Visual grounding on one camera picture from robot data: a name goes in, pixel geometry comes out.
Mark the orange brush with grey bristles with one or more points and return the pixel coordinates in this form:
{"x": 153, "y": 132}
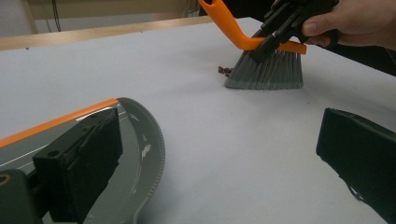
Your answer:
{"x": 271, "y": 74}

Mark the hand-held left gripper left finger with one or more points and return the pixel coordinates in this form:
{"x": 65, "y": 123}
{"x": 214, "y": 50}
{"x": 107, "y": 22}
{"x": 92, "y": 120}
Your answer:
{"x": 84, "y": 161}

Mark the pile of red beans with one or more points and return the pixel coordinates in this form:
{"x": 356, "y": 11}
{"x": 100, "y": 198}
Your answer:
{"x": 224, "y": 70}

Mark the light wooden shelf unit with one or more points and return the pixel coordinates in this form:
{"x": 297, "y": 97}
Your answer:
{"x": 109, "y": 7}

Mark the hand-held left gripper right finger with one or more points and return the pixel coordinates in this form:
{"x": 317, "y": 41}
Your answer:
{"x": 364, "y": 155}

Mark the wooden table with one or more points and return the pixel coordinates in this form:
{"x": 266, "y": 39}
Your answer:
{"x": 93, "y": 32}

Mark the grey dustpan with orange edge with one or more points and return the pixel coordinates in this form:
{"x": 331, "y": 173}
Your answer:
{"x": 140, "y": 155}

